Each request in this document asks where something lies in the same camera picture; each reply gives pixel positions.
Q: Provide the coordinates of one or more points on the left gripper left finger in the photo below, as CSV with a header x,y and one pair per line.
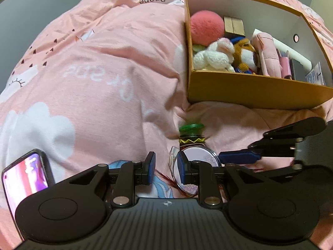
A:
x,y
130,175

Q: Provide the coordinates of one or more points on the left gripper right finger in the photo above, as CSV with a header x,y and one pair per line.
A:
x,y
201,174

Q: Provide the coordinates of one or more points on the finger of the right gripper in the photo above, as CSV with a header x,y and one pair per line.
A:
x,y
290,134
239,157

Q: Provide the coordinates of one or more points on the shiba dog plush toy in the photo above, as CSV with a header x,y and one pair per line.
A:
x,y
246,58

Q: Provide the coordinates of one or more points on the green cap doll charm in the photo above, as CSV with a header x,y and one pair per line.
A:
x,y
191,135

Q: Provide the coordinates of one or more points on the dark grey box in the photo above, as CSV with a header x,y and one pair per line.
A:
x,y
297,71

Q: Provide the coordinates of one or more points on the pink fabric pouch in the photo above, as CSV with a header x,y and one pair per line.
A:
x,y
264,44

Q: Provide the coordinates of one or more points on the white cylinder tube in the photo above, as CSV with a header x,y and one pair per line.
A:
x,y
292,53

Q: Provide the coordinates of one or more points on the pink printed bed quilt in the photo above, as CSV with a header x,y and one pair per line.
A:
x,y
106,83

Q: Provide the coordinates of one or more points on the smartphone with lit screen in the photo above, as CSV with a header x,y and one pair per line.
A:
x,y
26,176

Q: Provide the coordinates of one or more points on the crochet white pink bunny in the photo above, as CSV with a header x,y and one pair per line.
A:
x,y
218,56

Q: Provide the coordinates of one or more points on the tan small cardboard box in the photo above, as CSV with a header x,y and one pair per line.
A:
x,y
233,27

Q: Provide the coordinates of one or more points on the orange cardboard box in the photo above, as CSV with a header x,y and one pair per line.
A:
x,y
283,23

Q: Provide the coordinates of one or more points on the pink round plush ball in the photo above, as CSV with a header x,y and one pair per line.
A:
x,y
206,27

